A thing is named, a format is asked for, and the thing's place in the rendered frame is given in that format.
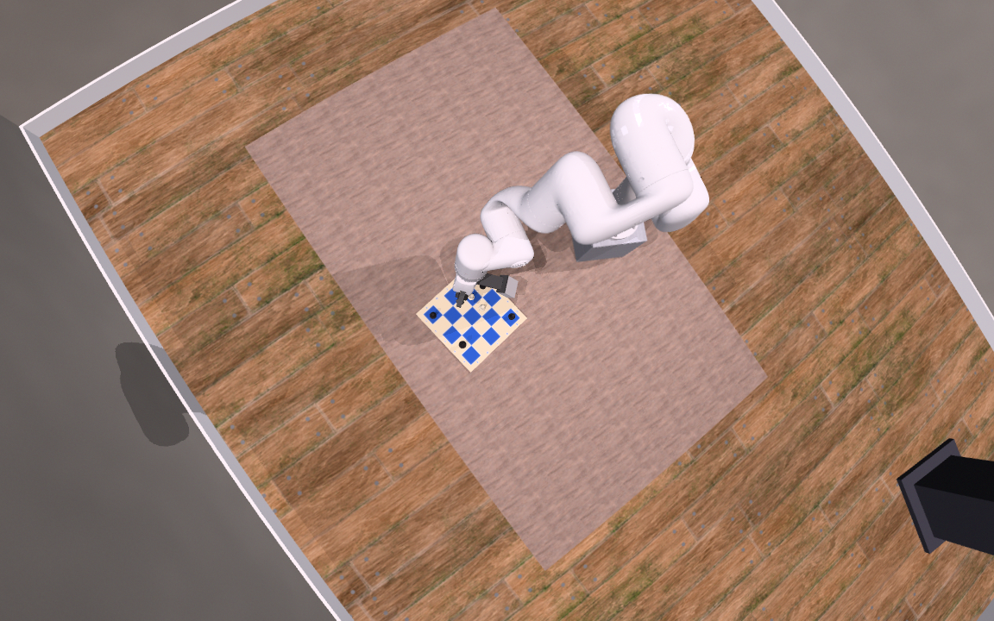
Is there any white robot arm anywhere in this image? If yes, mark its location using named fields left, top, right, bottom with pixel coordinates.
left=455, top=94, right=709, bottom=298

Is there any blue and cream chessboard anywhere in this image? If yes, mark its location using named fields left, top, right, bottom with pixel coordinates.
left=416, top=280, right=526, bottom=372

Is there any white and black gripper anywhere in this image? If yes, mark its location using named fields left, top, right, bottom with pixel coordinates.
left=452, top=274, right=477, bottom=308

